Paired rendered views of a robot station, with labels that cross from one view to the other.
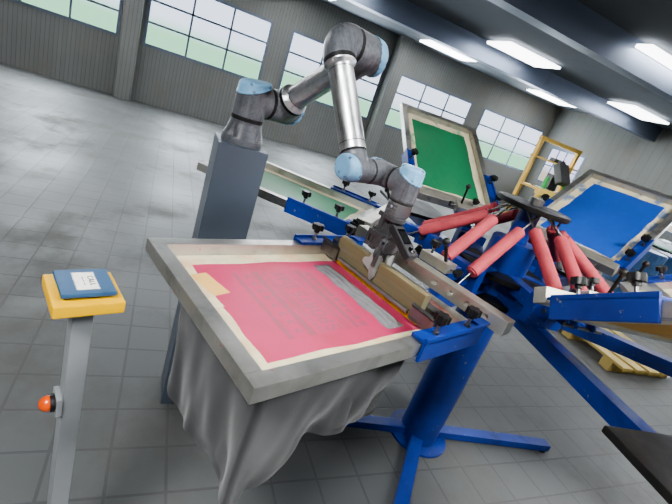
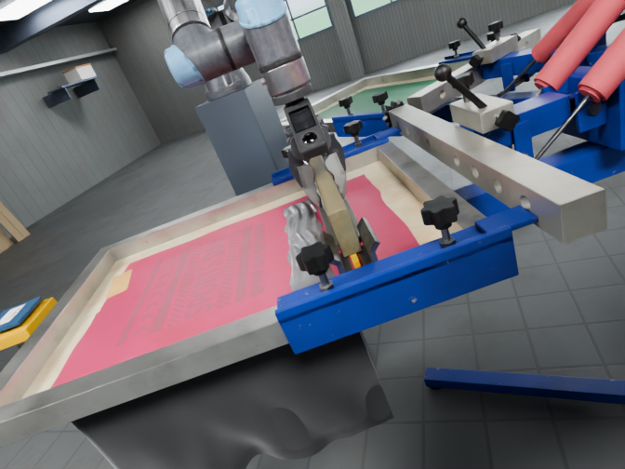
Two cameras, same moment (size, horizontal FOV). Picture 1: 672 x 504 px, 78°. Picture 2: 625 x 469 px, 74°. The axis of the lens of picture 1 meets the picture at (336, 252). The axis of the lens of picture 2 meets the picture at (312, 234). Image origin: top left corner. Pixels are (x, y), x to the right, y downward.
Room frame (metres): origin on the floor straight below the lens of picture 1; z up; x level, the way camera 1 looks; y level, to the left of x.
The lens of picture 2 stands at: (0.71, -0.67, 1.29)
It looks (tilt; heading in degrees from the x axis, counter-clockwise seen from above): 25 degrees down; 50
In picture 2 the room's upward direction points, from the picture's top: 22 degrees counter-clockwise
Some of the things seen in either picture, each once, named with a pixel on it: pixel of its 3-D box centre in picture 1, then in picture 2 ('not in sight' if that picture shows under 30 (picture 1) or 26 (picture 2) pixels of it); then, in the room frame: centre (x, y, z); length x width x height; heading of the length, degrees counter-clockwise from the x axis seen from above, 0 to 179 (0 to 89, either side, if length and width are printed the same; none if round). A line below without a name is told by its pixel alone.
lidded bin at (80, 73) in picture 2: not in sight; (80, 74); (4.49, 8.88, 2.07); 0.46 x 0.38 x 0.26; 27
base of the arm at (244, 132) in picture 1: (244, 129); (223, 76); (1.56, 0.47, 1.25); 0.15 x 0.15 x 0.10
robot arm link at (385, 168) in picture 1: (379, 172); (257, 37); (1.28, -0.04, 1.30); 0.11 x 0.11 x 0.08; 50
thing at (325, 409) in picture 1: (326, 411); (255, 429); (0.88, -0.12, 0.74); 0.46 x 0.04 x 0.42; 137
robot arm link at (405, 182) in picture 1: (406, 184); (268, 30); (1.23, -0.13, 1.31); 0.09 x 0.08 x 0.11; 50
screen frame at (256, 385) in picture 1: (323, 291); (236, 252); (1.06, -0.01, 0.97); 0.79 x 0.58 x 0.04; 137
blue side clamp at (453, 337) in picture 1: (447, 337); (392, 284); (1.04, -0.37, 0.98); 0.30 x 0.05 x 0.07; 137
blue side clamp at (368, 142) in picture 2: (328, 246); (331, 167); (1.43, 0.03, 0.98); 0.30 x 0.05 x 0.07; 137
